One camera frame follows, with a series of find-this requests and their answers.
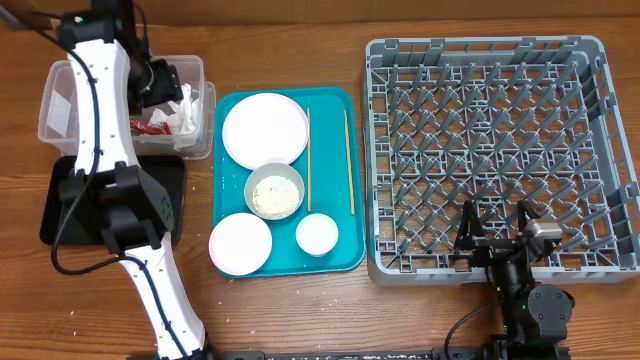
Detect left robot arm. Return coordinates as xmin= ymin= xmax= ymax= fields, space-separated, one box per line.
xmin=51 ymin=1 xmax=215 ymax=359

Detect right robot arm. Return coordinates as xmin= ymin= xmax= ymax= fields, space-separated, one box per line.
xmin=443 ymin=200 xmax=575 ymax=359

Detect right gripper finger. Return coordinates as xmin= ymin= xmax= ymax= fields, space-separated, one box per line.
xmin=516 ymin=200 xmax=539 ymax=235
xmin=455 ymin=200 xmax=485 ymax=246

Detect grey bowl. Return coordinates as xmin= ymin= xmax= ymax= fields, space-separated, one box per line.
xmin=244 ymin=163 xmax=305 ymax=220

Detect white napkin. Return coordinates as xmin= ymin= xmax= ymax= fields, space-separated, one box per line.
xmin=148 ymin=83 xmax=199 ymax=151

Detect teal serving tray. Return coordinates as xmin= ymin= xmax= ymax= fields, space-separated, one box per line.
xmin=212 ymin=87 xmax=365 ymax=278

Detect right wooden chopstick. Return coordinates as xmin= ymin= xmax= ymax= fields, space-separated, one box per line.
xmin=343 ymin=110 xmax=355 ymax=215

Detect red snack wrapper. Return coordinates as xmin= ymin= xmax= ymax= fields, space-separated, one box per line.
xmin=130 ymin=119 xmax=171 ymax=135

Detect white cup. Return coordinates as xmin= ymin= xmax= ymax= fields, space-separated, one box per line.
xmin=296 ymin=213 xmax=339 ymax=257

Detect black rectangular tray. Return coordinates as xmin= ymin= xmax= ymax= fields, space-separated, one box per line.
xmin=39 ymin=155 xmax=186 ymax=247

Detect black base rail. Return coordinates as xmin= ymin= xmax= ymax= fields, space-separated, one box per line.
xmin=127 ymin=346 xmax=571 ymax=360

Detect grey dishwasher rack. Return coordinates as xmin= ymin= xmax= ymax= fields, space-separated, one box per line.
xmin=363 ymin=35 xmax=639 ymax=286

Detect white rice grains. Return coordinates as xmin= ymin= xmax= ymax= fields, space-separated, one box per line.
xmin=252 ymin=176 xmax=300 ymax=220

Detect large white plate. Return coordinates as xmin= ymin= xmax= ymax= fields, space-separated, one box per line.
xmin=222 ymin=93 xmax=309 ymax=170

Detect small pink plate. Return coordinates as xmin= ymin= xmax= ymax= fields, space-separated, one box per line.
xmin=209 ymin=213 xmax=272 ymax=276

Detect clear plastic waste bin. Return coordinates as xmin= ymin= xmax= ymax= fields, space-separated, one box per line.
xmin=38 ymin=55 xmax=216 ymax=160

